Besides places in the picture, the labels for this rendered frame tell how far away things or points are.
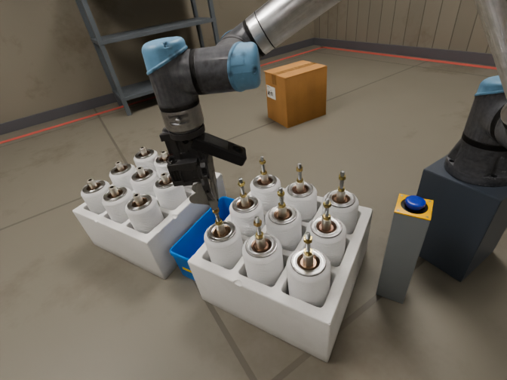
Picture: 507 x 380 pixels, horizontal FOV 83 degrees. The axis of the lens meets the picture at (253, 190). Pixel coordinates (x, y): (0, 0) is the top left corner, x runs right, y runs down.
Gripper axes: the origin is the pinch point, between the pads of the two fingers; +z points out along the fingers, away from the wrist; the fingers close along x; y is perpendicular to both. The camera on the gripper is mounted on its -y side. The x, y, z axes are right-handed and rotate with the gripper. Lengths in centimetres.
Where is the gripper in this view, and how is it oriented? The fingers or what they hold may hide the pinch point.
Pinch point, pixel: (216, 203)
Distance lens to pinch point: 68.4
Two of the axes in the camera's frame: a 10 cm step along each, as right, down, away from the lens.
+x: 0.3, 5.9, -8.0
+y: -9.9, 1.2, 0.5
